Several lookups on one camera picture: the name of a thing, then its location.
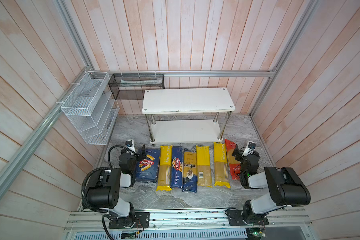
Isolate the aluminium frame back bar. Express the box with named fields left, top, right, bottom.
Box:
left=106, top=70, right=276, bottom=78

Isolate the dark blue spaghetti bag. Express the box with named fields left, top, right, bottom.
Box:
left=183, top=150, right=198, bottom=193

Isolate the yellow spaghetti bag with barcode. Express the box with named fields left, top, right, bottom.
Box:
left=196, top=146, right=213, bottom=188

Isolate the black mesh basket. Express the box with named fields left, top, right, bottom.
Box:
left=108, top=73, right=165, bottom=101

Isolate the red spaghetti bag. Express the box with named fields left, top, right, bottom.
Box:
left=225, top=139, right=241, bottom=180

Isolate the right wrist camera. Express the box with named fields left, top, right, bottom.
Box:
left=244, top=141, right=256, bottom=155

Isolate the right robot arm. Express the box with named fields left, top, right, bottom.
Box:
left=225, top=142, right=311, bottom=226

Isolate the yellow Pastatime spaghetti bag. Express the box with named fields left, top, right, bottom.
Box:
left=156, top=145, right=173, bottom=191

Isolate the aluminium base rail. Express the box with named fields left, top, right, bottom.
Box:
left=64, top=207, right=318, bottom=240

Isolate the aluminium frame bar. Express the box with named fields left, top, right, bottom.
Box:
left=106, top=70, right=276, bottom=78
left=0, top=66, right=93, bottom=201

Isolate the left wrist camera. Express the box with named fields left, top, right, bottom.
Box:
left=125, top=140, right=136, bottom=152

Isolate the white wire mesh rack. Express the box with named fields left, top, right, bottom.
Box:
left=61, top=72, right=120, bottom=145

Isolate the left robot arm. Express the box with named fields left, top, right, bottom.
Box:
left=81, top=145, right=150, bottom=231

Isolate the blue Barilla pasta box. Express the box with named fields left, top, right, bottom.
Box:
left=136, top=149, right=161, bottom=183

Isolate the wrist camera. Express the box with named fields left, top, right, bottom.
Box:
left=244, top=141, right=256, bottom=155
left=125, top=140, right=136, bottom=152

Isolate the aluminium frame left bar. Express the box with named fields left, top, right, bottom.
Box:
left=0, top=66, right=93, bottom=201

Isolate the white two-tier shelf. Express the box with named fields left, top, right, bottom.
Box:
left=142, top=88, right=236, bottom=145

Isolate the blue Barilla spaghetti box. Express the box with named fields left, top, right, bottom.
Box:
left=170, top=146, right=184, bottom=189

